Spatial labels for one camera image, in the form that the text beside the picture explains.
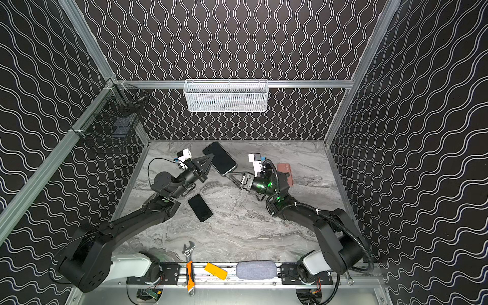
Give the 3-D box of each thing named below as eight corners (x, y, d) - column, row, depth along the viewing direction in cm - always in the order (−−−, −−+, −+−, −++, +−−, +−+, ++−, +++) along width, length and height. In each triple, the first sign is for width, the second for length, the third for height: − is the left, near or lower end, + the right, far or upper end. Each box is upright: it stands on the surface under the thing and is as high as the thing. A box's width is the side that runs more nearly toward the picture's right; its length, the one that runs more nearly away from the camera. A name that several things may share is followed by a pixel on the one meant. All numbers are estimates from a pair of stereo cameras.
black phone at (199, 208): (201, 223, 90) (200, 221, 88) (187, 202, 96) (186, 200, 94) (213, 215, 92) (213, 212, 90) (199, 195, 99) (198, 192, 97)
